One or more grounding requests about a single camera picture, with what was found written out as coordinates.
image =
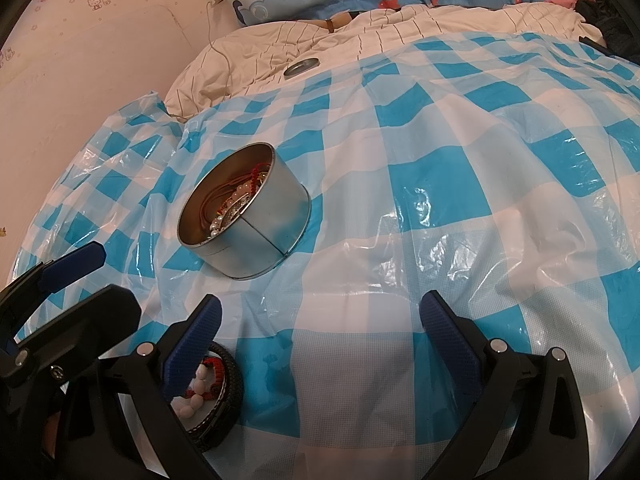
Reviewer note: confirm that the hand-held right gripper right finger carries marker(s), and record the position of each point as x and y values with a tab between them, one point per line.
447	340

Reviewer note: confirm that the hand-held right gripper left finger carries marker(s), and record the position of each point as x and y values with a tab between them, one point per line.
192	345

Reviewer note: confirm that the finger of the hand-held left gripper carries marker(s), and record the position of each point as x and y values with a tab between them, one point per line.
90	315
82	260

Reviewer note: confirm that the round metal tin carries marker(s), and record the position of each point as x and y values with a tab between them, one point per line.
260	240

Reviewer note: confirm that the blue checked plastic sheet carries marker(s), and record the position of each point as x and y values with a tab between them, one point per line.
450	210

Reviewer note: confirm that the white striped duvet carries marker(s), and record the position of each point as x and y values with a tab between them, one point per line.
250	55

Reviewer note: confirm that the round metal tin lid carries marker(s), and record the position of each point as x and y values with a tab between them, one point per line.
300	66

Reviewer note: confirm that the black clothing pile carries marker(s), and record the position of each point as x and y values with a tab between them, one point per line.
607	15

